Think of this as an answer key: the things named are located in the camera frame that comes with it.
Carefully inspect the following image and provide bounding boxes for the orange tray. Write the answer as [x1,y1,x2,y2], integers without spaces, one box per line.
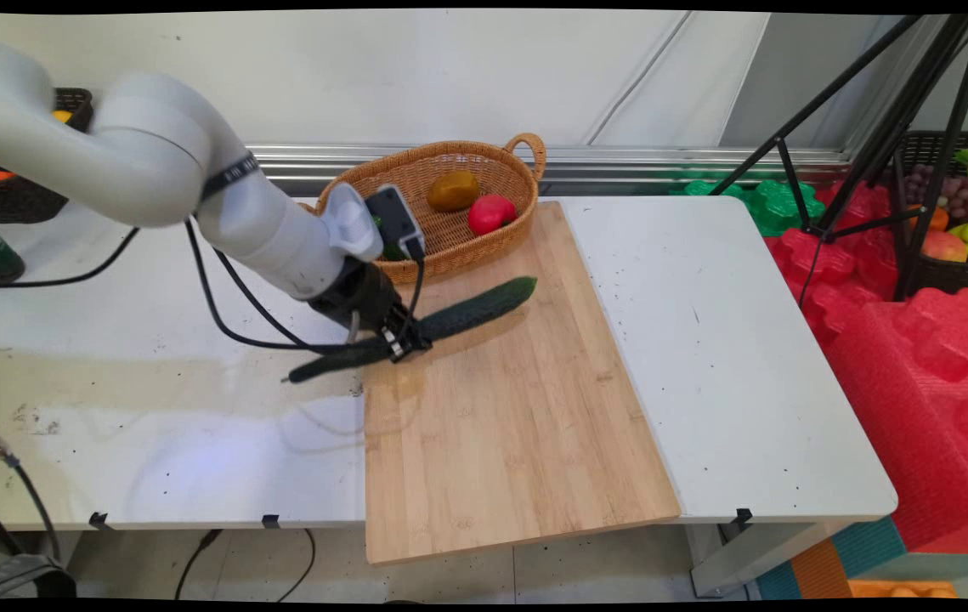
[847,579,960,601]

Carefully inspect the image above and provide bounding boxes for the dark green cucumber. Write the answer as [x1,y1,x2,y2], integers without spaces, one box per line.
[283,275,539,385]

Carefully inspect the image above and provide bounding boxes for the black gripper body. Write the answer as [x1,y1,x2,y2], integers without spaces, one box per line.
[309,255,405,333]

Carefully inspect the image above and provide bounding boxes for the green bell pepper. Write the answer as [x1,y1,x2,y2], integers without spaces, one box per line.
[375,217,410,263]

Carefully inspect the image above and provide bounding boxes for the pink orange peach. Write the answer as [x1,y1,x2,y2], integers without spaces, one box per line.
[921,229,968,263]

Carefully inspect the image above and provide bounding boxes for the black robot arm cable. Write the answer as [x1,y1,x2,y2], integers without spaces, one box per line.
[0,219,427,355]

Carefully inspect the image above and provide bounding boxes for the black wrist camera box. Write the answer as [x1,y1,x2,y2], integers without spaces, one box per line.
[364,184,427,262]

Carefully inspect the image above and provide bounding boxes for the black cable under table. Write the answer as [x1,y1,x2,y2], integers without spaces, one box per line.
[173,529,317,604]

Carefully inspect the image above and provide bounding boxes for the black tripod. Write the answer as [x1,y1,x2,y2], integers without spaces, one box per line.
[709,13,968,304]

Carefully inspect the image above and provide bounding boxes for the aluminium wall rail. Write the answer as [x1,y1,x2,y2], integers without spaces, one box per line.
[246,143,852,196]

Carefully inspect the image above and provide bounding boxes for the bamboo cutting board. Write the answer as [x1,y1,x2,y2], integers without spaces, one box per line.
[360,200,682,566]

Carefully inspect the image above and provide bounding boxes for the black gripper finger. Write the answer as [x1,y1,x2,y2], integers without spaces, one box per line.
[378,320,410,364]
[398,307,434,352]

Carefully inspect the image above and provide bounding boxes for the white table leg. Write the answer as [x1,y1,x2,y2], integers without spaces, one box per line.
[686,518,852,598]

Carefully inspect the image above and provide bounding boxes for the yellow-brown mango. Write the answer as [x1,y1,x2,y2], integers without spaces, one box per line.
[427,170,482,213]

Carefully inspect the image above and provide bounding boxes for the red foam mats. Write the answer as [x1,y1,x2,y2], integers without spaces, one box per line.
[762,178,968,555]

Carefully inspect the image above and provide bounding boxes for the black wire fruit basket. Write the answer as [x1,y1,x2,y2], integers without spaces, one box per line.
[893,130,968,298]

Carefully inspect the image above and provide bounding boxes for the purple grapes bunch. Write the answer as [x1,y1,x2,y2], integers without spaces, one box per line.
[904,163,968,224]

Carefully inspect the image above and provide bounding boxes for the small orange fruit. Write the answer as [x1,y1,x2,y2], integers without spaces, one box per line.
[909,204,951,233]

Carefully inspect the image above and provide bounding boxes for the red apple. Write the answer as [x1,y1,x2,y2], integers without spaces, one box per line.
[467,193,518,237]

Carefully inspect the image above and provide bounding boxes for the green foam mat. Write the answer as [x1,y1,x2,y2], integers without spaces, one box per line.
[672,176,827,238]

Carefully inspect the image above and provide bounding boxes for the wicker basket with handles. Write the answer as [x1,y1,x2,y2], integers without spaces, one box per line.
[297,132,547,286]

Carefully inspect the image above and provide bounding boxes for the black woven fruit basket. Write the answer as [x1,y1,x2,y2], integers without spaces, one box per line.
[0,87,95,224]

